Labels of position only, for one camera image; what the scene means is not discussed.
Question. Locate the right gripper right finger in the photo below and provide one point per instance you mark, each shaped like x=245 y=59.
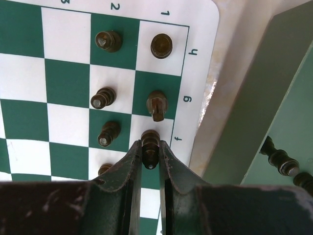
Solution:
x=191 y=206

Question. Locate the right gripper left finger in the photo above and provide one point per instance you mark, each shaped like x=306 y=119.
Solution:
x=106 y=205

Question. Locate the dark pawn f2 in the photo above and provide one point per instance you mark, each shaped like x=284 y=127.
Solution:
x=109 y=132

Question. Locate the dark bishop f1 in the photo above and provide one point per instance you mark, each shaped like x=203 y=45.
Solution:
x=150 y=148

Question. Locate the dark knight g1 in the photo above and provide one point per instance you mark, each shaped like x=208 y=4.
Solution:
x=157 y=105

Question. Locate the dark pawn g2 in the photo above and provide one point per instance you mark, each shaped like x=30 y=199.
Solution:
x=103 y=98

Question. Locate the dark rook h1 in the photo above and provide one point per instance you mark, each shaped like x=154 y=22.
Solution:
x=161 y=46

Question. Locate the dark pawn h2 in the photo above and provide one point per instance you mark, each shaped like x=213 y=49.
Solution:
x=109 y=41

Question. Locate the green white chess mat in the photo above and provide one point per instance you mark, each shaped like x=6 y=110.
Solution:
x=51 y=67

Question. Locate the dark piece in tray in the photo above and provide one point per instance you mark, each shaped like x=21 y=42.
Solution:
x=279 y=159

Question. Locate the green piece tray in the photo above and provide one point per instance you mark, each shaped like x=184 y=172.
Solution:
x=236 y=158

